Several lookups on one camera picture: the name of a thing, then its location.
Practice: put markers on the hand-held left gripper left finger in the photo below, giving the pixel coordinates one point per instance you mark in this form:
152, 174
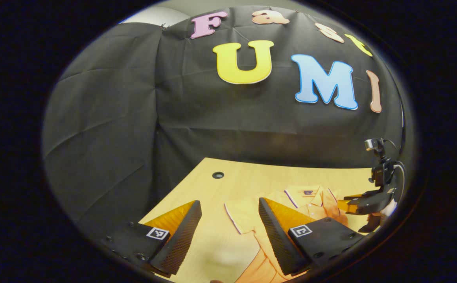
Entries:
181, 239

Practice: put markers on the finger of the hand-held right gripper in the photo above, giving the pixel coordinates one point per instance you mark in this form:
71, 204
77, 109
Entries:
372, 202

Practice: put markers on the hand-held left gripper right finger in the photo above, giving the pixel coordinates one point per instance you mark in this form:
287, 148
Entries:
277, 239

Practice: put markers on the orange T-shirt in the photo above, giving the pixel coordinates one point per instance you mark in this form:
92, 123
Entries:
315, 202

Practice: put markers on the black backdrop cloth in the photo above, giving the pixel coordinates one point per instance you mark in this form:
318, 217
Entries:
134, 118

